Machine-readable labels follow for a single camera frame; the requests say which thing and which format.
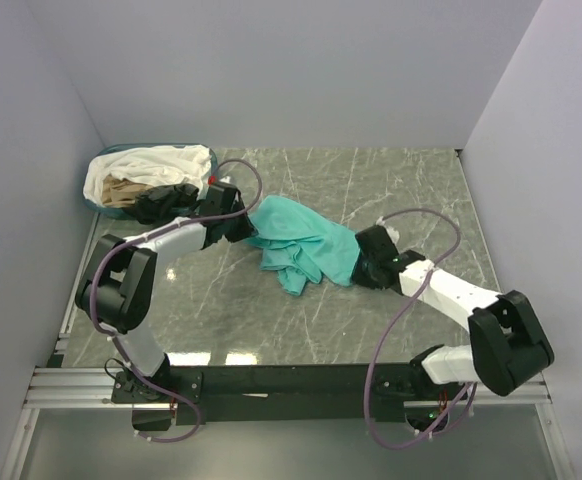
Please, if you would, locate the teal t shirt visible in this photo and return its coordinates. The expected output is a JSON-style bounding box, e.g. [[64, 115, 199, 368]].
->
[[246, 195, 360, 296]]

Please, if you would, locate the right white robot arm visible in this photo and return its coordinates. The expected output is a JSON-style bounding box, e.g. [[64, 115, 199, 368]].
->
[[352, 225, 555, 399]]

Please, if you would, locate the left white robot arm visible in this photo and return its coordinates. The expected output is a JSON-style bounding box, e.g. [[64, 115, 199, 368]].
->
[[75, 181, 256, 402]]

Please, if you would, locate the black t shirt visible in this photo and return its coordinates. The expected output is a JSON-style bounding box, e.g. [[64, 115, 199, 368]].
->
[[123, 183, 199, 225]]

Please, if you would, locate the white t shirt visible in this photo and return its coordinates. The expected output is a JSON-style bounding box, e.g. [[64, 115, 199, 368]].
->
[[83, 145, 214, 207]]

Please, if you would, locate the tan t shirt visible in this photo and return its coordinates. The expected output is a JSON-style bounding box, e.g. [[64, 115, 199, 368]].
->
[[101, 175, 151, 208]]

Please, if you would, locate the teal laundry basket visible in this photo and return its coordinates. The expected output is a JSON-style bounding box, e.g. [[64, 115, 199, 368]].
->
[[81, 143, 221, 220]]

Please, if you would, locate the black base beam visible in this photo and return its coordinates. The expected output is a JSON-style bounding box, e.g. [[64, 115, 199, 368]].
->
[[111, 363, 461, 425]]

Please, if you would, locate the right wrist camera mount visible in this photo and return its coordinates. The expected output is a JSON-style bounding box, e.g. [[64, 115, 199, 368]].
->
[[375, 217, 400, 245]]

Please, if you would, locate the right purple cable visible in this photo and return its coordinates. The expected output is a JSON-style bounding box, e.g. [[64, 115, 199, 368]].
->
[[363, 208, 477, 450]]

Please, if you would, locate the aluminium frame rail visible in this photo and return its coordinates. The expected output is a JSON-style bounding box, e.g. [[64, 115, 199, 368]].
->
[[0, 219, 117, 480]]

